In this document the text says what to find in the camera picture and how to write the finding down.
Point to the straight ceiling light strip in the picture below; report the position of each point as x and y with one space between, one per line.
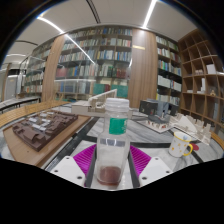
149 15

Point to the brown architectural model on board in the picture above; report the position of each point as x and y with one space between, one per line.
40 128

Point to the wooden cubby shelf unit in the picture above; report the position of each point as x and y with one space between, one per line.
203 86

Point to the gold wall plaque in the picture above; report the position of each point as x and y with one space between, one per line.
139 47

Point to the beige ramp architectural model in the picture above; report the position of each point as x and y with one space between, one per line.
90 106

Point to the clear plastic bottle green label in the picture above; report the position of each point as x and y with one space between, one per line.
112 153

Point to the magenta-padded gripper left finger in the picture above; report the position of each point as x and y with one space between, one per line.
68 168

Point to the dark grey house model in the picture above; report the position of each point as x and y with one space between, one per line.
156 108

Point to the flat round red coaster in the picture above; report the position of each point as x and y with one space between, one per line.
195 147

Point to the white city block model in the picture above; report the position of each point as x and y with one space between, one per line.
195 128

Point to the wide dark bookshelf with books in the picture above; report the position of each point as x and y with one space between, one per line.
96 63

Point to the narrow dark bookshelf with books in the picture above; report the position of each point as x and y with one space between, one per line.
168 70

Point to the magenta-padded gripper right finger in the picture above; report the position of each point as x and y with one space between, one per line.
155 168

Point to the glass-fronted bookshelf row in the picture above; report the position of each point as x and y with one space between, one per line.
36 73

